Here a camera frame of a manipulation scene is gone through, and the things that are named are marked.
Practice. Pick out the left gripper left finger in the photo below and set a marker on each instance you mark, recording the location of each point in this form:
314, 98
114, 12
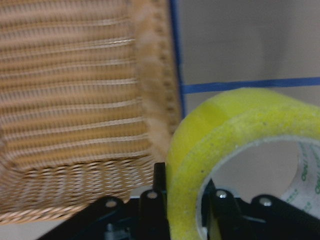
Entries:
153, 222

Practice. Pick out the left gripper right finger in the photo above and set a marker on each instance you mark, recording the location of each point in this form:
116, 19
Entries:
224, 219

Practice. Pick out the yellow tape roll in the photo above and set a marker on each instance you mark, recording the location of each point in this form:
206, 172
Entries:
222, 127

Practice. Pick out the brown wicker basket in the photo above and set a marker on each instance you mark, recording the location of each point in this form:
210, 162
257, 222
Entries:
89, 102

